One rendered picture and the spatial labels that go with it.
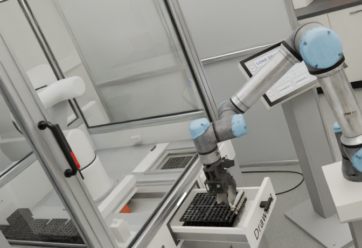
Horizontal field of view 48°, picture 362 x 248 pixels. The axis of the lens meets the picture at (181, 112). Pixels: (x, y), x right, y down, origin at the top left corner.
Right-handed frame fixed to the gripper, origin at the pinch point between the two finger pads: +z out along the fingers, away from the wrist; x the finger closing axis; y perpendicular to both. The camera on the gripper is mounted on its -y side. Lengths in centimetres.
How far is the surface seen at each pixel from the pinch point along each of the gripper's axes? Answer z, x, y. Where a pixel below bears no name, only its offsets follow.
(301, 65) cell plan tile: -12, 13, -101
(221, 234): 6.8, -2.3, 10.9
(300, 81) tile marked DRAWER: -6, 13, -93
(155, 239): 1.1, -23.9, 20.0
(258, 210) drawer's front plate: 3.7, 10.7, 1.5
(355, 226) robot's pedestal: 27.2, 38.3, -16.9
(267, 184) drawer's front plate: 2.4, 11.2, -12.4
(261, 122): 53, -46, -170
